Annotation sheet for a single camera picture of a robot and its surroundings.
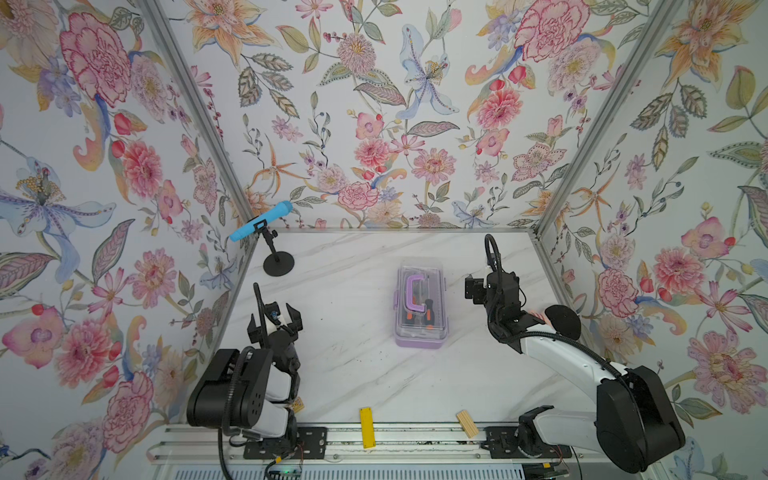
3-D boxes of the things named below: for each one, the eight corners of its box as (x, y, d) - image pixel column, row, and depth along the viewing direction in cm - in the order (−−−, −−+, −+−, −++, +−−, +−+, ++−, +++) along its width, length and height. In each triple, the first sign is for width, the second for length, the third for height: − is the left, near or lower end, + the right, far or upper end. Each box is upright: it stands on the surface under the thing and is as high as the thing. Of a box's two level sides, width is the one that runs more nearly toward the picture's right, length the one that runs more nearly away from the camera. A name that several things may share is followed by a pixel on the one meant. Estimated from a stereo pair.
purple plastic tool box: (395, 349, 92) (397, 330, 83) (393, 279, 109) (395, 257, 100) (447, 349, 92) (454, 330, 83) (437, 279, 109) (442, 257, 100)
